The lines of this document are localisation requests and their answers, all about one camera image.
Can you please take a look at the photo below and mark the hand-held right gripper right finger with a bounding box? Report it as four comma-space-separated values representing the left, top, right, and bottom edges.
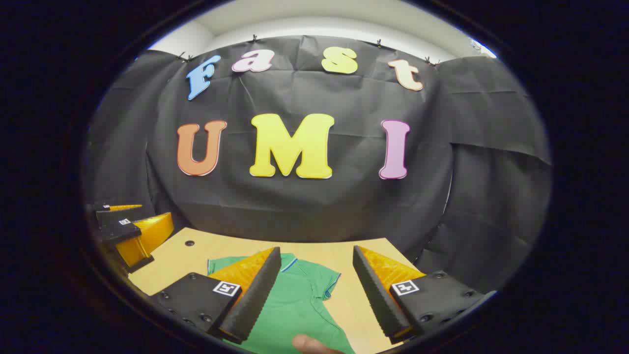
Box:
352, 246, 497, 345

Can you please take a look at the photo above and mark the green T-shirt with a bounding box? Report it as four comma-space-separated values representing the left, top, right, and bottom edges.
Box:
207, 253, 355, 354

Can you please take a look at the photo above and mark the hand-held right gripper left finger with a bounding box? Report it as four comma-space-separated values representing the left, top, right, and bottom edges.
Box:
150, 247, 282, 345

